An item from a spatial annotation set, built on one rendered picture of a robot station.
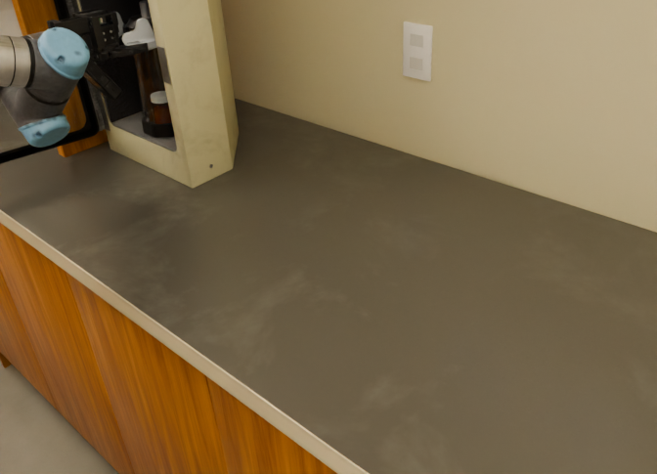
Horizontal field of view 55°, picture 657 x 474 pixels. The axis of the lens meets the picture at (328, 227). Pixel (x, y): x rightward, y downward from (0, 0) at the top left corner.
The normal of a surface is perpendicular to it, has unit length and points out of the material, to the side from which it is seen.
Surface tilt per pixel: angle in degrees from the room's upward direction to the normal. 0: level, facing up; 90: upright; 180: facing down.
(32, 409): 0
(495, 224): 0
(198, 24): 90
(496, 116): 90
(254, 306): 0
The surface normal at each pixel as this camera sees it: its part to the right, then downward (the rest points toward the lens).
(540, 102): -0.67, 0.43
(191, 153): 0.74, 0.33
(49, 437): -0.05, -0.84
